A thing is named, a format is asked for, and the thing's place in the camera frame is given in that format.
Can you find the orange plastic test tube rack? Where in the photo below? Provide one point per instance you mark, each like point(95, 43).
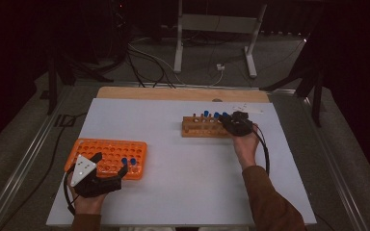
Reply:
point(109, 150)

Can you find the white table mat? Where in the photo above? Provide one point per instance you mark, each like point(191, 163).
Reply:
point(179, 179)

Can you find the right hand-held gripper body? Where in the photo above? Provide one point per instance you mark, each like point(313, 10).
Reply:
point(240, 125)

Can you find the person's right hand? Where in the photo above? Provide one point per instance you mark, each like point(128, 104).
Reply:
point(245, 149)

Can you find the metal floor rail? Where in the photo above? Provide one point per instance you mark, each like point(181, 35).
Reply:
point(29, 154)
point(330, 154)

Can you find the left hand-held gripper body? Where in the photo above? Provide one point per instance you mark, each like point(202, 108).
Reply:
point(82, 170)

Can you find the wooden test tube rack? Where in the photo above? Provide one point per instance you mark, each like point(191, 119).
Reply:
point(199, 131)

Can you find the white metal stand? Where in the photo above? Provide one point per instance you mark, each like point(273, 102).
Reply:
point(218, 23)

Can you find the black tripod stand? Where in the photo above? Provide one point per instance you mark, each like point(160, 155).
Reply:
point(52, 83)
point(317, 96)

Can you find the person's left hand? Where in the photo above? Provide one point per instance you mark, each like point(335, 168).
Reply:
point(88, 205)

